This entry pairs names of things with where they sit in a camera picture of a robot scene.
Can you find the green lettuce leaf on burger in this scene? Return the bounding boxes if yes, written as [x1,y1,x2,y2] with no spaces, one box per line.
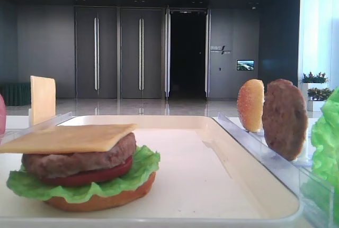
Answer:
[6,145,160,204]

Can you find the red tomato slice on burger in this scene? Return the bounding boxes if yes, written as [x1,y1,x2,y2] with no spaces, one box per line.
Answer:
[41,156,132,187]

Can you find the orange cheese slice on burger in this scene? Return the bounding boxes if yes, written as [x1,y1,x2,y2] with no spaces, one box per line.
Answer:
[1,124,137,154]

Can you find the upright brown meat patty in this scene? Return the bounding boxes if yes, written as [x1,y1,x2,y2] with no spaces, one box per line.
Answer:
[262,79,308,161]

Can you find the upright orange cheese slice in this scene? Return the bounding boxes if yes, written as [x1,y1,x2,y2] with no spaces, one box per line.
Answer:
[30,76,56,125]

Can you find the brown meat patty on burger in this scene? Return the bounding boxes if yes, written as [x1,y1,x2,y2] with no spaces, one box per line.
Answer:
[22,133,136,178]

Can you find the upright red tomato slice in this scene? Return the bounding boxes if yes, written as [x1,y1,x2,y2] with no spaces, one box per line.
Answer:
[0,95,6,135]

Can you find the upright green lettuce leaf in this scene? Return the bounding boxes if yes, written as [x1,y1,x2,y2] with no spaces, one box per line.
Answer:
[302,88,338,225]

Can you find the dark double door middle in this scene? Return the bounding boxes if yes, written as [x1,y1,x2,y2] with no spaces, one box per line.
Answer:
[121,8,162,99]

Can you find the dark double door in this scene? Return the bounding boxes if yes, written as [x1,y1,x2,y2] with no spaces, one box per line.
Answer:
[75,7,117,99]
[121,8,162,99]

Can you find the upright golden bun rear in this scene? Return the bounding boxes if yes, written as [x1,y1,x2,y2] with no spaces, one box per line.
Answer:
[237,79,264,132]

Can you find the cream rectangular metal tray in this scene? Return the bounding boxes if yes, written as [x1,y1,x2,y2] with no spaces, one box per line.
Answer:
[1,115,304,227]

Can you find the dark double door left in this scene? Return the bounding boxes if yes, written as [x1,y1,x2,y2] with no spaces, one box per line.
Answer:
[75,7,117,99]

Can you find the bottom bun on tray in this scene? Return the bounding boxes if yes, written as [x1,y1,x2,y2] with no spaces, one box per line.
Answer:
[45,172,156,212]

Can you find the white planter with flowers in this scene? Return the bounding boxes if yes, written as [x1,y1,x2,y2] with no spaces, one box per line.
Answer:
[300,71,334,112]

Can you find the green draped table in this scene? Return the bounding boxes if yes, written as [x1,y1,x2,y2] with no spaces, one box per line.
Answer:
[1,83,31,106]

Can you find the small wall display screen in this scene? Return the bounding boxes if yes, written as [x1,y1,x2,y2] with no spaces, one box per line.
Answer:
[236,60,255,71]

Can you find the clear long rail left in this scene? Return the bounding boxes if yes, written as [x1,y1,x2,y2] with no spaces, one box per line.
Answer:
[1,112,73,144]

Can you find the clear long rail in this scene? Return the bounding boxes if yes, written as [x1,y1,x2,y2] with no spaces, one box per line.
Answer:
[1,112,73,144]
[214,113,338,227]

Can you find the clear long rail right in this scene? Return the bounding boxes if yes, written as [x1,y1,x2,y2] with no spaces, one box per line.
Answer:
[214,113,338,227]

